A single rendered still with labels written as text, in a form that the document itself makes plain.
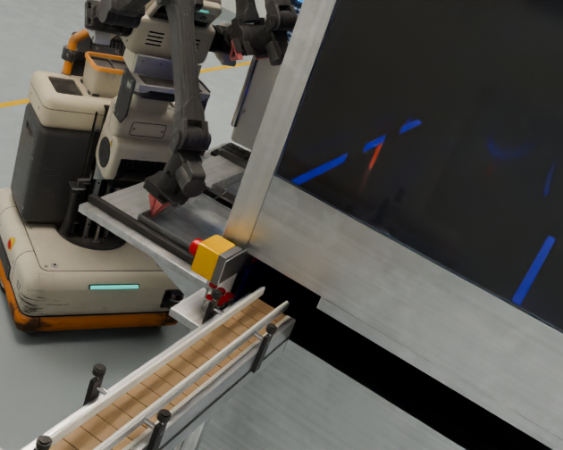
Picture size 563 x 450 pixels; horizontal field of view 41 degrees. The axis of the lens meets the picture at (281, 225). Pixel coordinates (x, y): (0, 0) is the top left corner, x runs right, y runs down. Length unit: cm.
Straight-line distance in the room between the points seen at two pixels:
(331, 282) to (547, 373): 46
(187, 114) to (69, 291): 113
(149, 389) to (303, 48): 70
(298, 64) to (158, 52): 101
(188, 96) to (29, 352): 133
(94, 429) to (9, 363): 152
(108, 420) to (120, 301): 157
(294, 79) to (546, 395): 78
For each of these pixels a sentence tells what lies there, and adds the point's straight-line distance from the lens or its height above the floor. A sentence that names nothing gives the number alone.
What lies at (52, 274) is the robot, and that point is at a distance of 273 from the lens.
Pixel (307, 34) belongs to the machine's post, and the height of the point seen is 151.
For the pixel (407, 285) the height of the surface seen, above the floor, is 114.
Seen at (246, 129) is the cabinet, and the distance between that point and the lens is 276.
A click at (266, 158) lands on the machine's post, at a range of 158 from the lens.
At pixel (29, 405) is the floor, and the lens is 263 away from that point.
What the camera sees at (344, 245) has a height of 115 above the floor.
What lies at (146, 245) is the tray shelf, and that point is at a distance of 184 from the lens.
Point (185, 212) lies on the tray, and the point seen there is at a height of 88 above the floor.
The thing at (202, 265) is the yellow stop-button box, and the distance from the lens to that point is 162.
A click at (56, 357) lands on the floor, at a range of 282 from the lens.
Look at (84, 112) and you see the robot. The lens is 276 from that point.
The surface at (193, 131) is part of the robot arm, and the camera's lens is 178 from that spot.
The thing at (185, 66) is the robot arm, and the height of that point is 128.
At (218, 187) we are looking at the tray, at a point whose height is 91.
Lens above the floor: 182
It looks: 26 degrees down
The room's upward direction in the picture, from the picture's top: 21 degrees clockwise
